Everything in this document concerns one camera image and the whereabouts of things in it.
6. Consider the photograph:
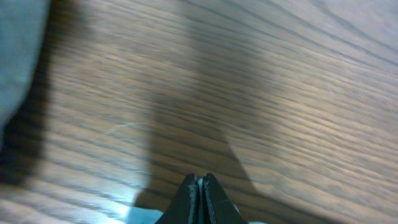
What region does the light blue polo shirt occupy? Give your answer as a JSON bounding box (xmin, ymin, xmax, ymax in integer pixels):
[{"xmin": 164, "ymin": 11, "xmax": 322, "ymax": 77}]
[{"xmin": 1, "ymin": 0, "xmax": 51, "ymax": 133}]

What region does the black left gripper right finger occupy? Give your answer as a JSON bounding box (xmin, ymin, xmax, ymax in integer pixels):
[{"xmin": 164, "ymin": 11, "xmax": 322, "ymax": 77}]
[{"xmin": 202, "ymin": 173, "xmax": 248, "ymax": 224}]

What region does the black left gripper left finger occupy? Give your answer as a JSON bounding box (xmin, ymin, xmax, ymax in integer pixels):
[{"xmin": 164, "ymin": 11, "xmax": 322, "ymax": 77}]
[{"xmin": 155, "ymin": 174, "xmax": 199, "ymax": 224}]

